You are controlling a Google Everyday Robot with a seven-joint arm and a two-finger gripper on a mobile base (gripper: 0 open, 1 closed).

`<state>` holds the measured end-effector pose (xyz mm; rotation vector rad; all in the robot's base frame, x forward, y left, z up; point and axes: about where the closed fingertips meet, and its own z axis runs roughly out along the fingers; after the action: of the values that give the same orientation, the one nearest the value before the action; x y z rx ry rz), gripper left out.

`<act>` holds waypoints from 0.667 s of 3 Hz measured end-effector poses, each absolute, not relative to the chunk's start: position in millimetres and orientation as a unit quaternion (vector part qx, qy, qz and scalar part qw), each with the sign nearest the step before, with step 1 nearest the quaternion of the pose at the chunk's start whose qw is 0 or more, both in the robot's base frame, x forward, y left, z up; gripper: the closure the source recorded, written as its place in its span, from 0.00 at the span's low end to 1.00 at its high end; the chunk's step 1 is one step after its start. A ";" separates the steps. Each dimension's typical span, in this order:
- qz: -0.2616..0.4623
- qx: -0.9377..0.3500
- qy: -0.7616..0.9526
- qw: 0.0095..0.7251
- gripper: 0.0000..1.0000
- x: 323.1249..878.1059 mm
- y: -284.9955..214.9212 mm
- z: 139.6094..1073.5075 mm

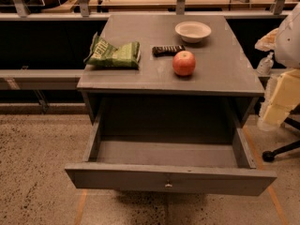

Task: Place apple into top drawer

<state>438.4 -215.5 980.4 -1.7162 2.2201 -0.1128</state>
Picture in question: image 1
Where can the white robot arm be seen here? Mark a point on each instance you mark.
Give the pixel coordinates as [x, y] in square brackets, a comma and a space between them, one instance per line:
[287, 47]

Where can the red apple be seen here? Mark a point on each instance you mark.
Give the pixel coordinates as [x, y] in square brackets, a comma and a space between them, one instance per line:
[184, 63]

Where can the grey cabinet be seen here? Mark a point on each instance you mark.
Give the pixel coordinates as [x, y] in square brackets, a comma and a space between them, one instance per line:
[221, 70]

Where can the clear sanitizer bottle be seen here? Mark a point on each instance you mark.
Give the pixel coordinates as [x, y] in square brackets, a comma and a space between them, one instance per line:
[265, 64]

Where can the white bowl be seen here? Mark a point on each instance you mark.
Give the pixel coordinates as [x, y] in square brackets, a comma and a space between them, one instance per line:
[193, 32]

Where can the metal railing shelf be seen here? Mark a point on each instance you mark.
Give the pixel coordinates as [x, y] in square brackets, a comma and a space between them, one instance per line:
[40, 13]

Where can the open grey top drawer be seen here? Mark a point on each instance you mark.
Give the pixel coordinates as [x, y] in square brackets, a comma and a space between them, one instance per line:
[194, 152]

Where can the green chip bag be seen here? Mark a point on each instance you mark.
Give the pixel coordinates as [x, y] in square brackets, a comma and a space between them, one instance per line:
[105, 55]

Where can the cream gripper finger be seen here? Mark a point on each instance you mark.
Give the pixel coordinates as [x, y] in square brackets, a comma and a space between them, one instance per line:
[267, 42]
[282, 95]

